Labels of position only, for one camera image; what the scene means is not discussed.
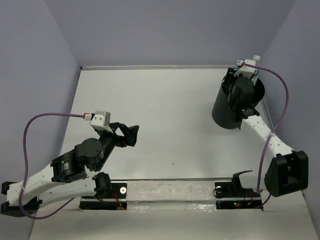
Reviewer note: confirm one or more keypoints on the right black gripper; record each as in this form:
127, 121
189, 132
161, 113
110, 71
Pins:
230, 77

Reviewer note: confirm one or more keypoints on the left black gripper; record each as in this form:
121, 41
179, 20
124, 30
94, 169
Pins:
131, 134

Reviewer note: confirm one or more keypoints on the blue label bottle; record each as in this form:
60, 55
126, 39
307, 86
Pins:
240, 62

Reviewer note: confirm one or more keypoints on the green white label bottle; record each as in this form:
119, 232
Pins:
256, 73

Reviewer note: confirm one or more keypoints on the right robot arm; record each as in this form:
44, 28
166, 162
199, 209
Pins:
282, 170

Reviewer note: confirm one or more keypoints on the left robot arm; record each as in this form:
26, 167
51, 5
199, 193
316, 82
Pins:
76, 173

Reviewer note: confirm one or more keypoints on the black cylindrical bin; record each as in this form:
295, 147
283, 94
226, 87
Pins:
223, 115

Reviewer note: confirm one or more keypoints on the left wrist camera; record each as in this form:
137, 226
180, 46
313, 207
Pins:
101, 121

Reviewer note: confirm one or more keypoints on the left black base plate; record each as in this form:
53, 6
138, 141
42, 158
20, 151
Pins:
115, 200

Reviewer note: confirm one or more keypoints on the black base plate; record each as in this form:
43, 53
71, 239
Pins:
228, 197
115, 200

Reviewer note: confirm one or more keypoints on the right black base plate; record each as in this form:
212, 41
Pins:
228, 197

